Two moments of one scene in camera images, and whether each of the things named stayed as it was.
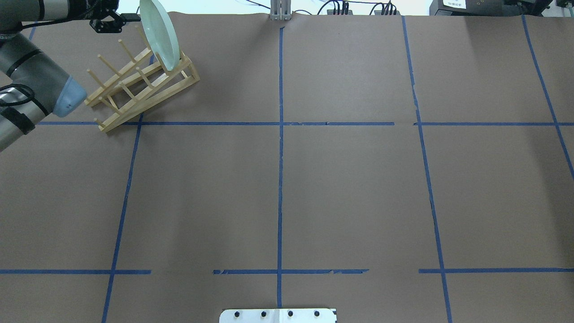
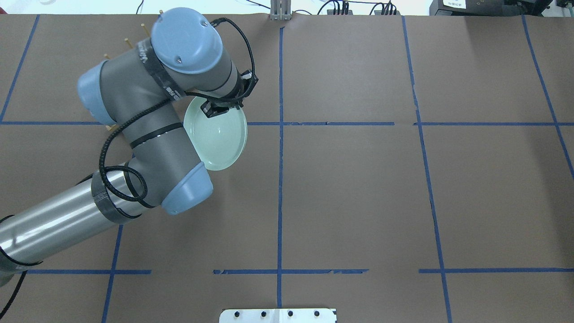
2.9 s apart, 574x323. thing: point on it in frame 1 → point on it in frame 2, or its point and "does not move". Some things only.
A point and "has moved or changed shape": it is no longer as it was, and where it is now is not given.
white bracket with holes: x=281 y=315 does not move
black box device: x=489 y=8 does not move
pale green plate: x=161 y=32 has moved or changed shape
